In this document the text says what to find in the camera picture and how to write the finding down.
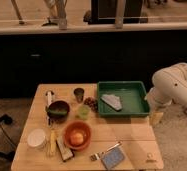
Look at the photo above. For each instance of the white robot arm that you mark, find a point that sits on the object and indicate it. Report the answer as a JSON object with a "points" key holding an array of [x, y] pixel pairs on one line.
{"points": [[169, 84]]}

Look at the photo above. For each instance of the grey towel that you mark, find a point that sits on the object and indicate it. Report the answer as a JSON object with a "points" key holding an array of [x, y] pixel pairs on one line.
{"points": [[112, 100]]}

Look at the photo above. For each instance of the dark metal cup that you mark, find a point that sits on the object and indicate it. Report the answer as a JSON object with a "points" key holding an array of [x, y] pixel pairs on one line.
{"points": [[79, 94]]}

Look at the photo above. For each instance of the silver fork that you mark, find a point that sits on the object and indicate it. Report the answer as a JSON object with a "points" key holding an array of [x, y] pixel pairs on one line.
{"points": [[97, 156]]}

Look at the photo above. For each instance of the black office chair base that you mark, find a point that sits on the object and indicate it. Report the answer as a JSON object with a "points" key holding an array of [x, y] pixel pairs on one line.
{"points": [[6, 146]]}

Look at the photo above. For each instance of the white marker pen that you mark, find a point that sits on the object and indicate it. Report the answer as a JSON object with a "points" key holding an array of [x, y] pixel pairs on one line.
{"points": [[49, 96]]}

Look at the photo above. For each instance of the white round container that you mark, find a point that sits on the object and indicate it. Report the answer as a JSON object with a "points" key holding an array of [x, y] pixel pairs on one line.
{"points": [[36, 138]]}

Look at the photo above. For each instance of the pile of brown nuts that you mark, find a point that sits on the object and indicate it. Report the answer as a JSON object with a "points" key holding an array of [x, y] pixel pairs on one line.
{"points": [[92, 103]]}

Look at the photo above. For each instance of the blue sponge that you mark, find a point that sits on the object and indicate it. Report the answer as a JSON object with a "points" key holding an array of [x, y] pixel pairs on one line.
{"points": [[112, 158]]}

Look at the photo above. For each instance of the dark green bowl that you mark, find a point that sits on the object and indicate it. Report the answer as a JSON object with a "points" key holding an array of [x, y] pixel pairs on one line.
{"points": [[58, 109]]}

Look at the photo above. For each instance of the small green cup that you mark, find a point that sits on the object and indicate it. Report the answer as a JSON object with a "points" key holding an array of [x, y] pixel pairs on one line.
{"points": [[83, 112]]}

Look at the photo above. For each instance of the orange plastic bowl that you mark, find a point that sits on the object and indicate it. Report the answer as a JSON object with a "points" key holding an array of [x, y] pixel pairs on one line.
{"points": [[77, 126]]}

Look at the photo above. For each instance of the orange fruit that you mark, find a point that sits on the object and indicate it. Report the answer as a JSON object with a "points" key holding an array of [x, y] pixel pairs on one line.
{"points": [[76, 139]]}

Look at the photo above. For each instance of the green plastic tray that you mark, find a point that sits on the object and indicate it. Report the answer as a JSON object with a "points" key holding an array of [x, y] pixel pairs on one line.
{"points": [[132, 97]]}

